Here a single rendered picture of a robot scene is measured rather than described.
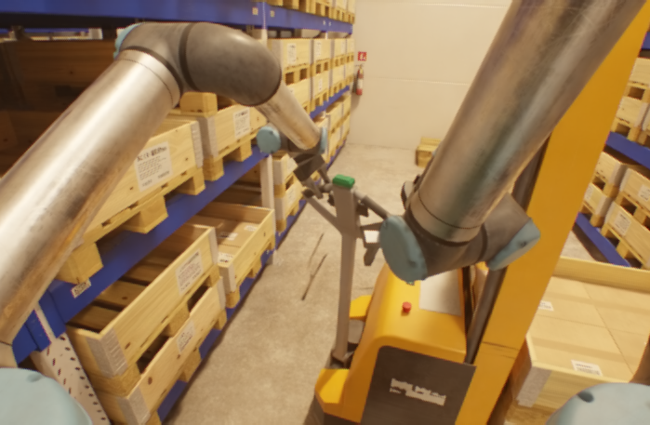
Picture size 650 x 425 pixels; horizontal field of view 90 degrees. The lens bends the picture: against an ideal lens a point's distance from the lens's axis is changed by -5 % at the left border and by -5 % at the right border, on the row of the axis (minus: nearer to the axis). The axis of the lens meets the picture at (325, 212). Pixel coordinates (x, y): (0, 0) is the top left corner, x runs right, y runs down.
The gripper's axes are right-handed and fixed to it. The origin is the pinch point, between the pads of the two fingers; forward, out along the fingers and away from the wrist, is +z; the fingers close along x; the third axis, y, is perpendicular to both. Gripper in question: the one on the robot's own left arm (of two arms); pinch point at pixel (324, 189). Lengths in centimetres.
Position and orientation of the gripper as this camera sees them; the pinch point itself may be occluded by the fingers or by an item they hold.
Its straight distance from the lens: 136.5
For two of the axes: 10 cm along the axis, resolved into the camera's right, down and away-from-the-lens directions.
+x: -5.5, 6.0, -5.8
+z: 5.2, 7.9, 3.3
